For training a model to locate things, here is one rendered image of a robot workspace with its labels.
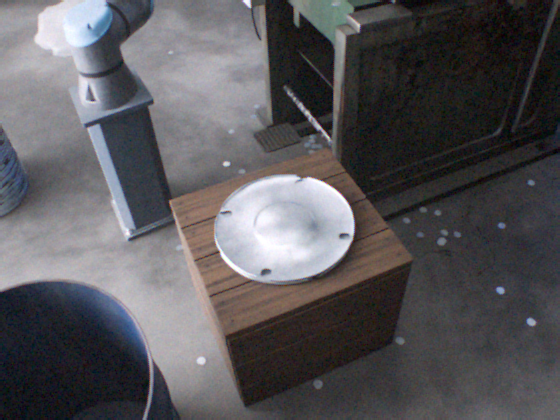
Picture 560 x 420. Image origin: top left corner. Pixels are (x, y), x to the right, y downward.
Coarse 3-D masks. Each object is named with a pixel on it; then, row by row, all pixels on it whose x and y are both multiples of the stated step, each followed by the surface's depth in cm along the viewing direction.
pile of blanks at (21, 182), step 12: (0, 132) 158; (0, 144) 160; (0, 156) 160; (12, 156) 166; (0, 168) 160; (12, 168) 166; (0, 180) 162; (12, 180) 166; (24, 180) 174; (0, 192) 163; (12, 192) 167; (24, 192) 174; (0, 204) 166; (12, 204) 169; (0, 216) 167
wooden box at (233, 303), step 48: (192, 240) 111; (384, 240) 109; (240, 288) 103; (288, 288) 102; (336, 288) 101; (384, 288) 108; (240, 336) 98; (288, 336) 105; (336, 336) 114; (384, 336) 125; (240, 384) 111; (288, 384) 121
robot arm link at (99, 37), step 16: (96, 0) 119; (80, 16) 116; (96, 16) 115; (112, 16) 120; (80, 32) 114; (96, 32) 115; (112, 32) 119; (128, 32) 125; (80, 48) 117; (96, 48) 118; (112, 48) 121; (80, 64) 121; (96, 64) 121; (112, 64) 123
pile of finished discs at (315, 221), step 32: (256, 192) 118; (288, 192) 118; (320, 192) 118; (224, 224) 113; (256, 224) 111; (288, 224) 111; (320, 224) 111; (352, 224) 111; (224, 256) 107; (256, 256) 106; (288, 256) 106; (320, 256) 106
